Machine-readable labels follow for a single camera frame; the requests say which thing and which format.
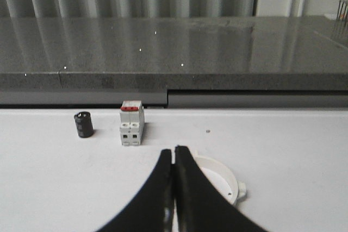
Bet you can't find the white half-ring pipe clamp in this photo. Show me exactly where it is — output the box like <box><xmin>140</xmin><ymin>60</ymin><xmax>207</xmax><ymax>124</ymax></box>
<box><xmin>193</xmin><ymin>151</ymin><xmax>247</xmax><ymax>206</ymax></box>

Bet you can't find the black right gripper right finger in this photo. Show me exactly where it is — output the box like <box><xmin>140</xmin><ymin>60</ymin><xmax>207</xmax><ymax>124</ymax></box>
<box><xmin>175</xmin><ymin>146</ymin><xmax>265</xmax><ymax>231</ymax></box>

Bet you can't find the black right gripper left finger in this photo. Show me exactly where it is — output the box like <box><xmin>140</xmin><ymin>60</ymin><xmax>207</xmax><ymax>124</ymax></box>
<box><xmin>99</xmin><ymin>149</ymin><xmax>175</xmax><ymax>231</ymax></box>

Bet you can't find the grey stone counter ledge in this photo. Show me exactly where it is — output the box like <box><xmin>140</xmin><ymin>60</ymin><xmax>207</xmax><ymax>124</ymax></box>
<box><xmin>1</xmin><ymin>16</ymin><xmax>347</xmax><ymax>92</ymax></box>

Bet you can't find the white circuit breaker red switch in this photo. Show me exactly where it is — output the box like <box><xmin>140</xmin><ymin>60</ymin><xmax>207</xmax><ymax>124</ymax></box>
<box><xmin>120</xmin><ymin>101</ymin><xmax>145</xmax><ymax>146</ymax></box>

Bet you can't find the black cylindrical capacitor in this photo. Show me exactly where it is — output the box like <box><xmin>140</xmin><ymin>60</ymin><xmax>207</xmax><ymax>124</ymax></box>
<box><xmin>74</xmin><ymin>111</ymin><xmax>94</xmax><ymax>138</ymax></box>

